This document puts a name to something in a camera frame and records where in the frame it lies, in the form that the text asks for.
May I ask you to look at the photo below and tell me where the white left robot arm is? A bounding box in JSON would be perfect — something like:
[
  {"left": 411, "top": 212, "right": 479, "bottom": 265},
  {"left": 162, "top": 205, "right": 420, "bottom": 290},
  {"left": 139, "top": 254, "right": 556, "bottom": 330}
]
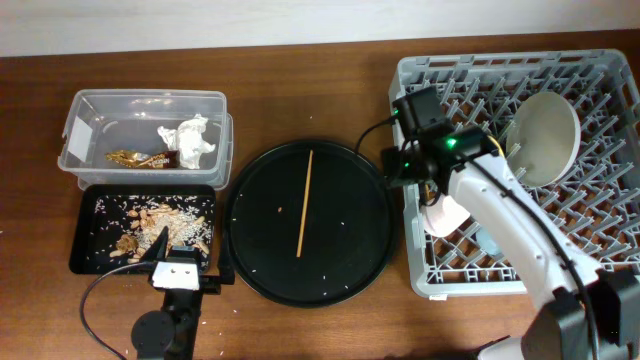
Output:
[{"left": 79, "top": 228, "right": 235, "bottom": 359}]

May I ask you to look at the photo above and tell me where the light blue cup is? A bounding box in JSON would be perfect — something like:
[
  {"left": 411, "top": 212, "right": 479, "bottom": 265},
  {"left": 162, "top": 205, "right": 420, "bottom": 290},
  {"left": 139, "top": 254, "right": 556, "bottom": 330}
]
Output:
[{"left": 474, "top": 228, "right": 501, "bottom": 256}]

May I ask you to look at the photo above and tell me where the grey plate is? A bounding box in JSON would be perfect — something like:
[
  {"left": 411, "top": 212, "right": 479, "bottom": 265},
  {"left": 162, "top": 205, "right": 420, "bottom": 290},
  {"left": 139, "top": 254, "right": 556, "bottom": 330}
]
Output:
[{"left": 506, "top": 92, "right": 581, "bottom": 188}]

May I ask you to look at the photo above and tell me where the white napkin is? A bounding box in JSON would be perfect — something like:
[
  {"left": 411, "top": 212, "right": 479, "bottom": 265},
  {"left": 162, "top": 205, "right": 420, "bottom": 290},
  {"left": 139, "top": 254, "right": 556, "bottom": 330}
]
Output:
[{"left": 157, "top": 114, "right": 216, "bottom": 170}]

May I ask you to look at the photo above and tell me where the gold brown snack wrapper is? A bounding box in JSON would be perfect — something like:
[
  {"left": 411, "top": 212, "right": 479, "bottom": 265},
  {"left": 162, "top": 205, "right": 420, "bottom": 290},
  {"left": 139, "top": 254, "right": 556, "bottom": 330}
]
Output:
[{"left": 105, "top": 150, "right": 179, "bottom": 169}]

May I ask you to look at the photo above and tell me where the pink cup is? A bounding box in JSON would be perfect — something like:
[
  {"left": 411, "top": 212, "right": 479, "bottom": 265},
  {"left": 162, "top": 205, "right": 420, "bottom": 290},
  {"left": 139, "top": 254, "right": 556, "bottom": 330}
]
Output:
[{"left": 420, "top": 195, "right": 470, "bottom": 237}]

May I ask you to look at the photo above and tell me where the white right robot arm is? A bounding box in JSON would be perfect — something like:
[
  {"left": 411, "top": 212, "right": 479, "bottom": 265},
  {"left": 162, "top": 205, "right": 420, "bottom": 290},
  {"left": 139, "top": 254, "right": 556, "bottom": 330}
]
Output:
[{"left": 381, "top": 125, "right": 639, "bottom": 359}]

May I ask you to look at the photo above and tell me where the clear plastic bin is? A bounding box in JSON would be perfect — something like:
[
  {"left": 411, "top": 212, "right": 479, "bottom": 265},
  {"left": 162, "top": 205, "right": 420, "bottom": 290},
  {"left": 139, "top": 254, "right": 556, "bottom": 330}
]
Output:
[{"left": 57, "top": 89, "right": 234, "bottom": 190}]

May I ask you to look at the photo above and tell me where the food scraps pile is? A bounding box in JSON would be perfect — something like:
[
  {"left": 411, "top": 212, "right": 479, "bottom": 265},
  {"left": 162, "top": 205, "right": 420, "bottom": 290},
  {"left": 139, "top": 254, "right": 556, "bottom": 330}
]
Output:
[{"left": 87, "top": 195, "right": 214, "bottom": 265}]

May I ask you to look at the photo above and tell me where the round black tray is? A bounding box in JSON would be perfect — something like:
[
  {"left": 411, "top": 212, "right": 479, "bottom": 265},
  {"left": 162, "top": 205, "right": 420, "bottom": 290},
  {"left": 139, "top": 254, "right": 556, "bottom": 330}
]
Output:
[{"left": 222, "top": 140, "right": 398, "bottom": 308}]

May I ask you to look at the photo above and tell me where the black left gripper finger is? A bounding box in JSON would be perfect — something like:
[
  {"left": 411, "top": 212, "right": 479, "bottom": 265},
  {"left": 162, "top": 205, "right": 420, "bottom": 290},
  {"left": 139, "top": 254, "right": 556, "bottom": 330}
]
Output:
[
  {"left": 140, "top": 226, "right": 169, "bottom": 261},
  {"left": 217, "top": 232, "right": 235, "bottom": 285}
]

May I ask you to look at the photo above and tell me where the black rectangular tray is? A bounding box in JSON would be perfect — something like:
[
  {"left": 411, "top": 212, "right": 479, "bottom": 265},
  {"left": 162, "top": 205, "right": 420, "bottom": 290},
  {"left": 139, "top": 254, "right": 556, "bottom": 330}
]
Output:
[{"left": 69, "top": 184, "right": 216, "bottom": 275}]

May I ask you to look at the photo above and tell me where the grey dishwasher rack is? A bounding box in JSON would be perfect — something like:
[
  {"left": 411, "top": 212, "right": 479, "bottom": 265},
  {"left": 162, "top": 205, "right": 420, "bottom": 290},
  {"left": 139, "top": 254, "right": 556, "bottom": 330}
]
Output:
[{"left": 389, "top": 49, "right": 639, "bottom": 298}]

